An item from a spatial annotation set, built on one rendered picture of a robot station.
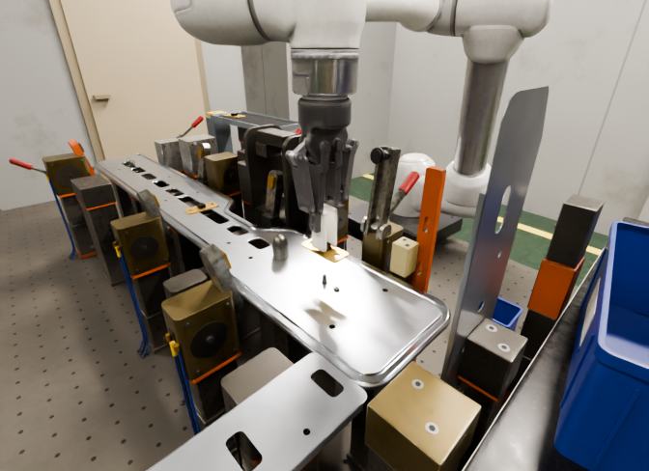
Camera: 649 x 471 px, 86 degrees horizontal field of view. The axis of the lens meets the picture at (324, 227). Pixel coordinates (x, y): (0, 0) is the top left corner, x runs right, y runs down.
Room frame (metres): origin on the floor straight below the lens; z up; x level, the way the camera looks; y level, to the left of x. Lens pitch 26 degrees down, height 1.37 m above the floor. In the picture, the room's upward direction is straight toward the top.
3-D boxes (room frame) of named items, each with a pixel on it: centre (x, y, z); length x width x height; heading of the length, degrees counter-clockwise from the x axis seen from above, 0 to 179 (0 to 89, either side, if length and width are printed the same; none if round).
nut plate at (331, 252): (0.51, 0.00, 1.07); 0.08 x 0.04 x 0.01; 44
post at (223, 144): (1.43, 0.42, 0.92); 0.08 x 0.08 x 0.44; 44
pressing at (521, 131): (0.32, -0.18, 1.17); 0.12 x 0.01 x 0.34; 134
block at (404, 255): (0.54, -0.14, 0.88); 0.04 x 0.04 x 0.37; 44
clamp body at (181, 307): (0.40, 0.20, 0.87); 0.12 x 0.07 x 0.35; 134
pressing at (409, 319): (0.86, 0.34, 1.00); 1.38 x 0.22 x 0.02; 44
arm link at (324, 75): (0.51, 0.00, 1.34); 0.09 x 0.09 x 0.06
